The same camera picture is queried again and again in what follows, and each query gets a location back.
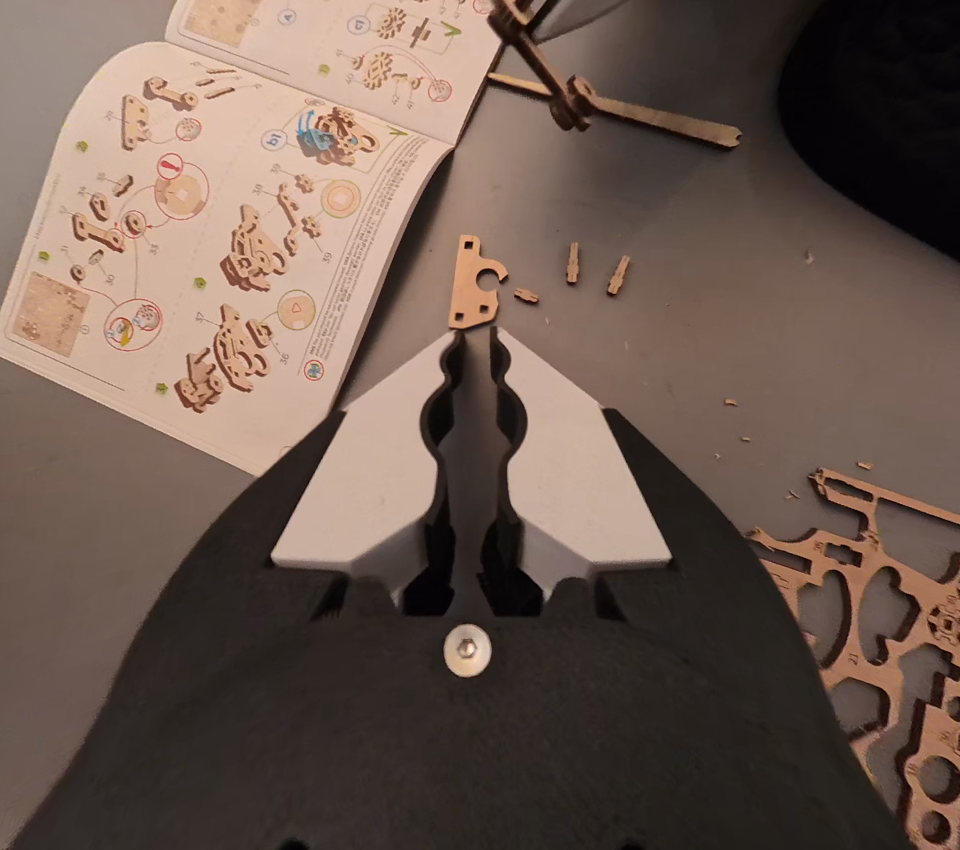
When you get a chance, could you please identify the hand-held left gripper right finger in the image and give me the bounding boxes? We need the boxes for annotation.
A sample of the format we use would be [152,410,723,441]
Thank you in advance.
[487,328,671,617]

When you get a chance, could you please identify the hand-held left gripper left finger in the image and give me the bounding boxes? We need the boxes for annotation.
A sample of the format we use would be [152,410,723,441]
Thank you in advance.
[271,331,462,617]

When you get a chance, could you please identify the wooden link arm piece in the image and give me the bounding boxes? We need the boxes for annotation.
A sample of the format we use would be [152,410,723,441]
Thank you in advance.
[486,0,595,132]

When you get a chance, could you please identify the wooden bracket plate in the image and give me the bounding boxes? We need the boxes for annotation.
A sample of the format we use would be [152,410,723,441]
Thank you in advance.
[448,235,510,329]

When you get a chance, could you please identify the thin wooden strip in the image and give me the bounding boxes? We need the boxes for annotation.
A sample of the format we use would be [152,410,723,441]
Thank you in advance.
[487,72,744,149]

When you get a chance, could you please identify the person's black trousers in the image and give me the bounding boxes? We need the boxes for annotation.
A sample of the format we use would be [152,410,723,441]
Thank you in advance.
[780,0,960,258]

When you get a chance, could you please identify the punched wooden part sheet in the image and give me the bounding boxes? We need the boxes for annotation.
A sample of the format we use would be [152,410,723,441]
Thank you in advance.
[742,467,960,850]

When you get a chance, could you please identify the open instruction booklet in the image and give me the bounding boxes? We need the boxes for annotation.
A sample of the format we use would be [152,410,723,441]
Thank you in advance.
[0,0,511,477]

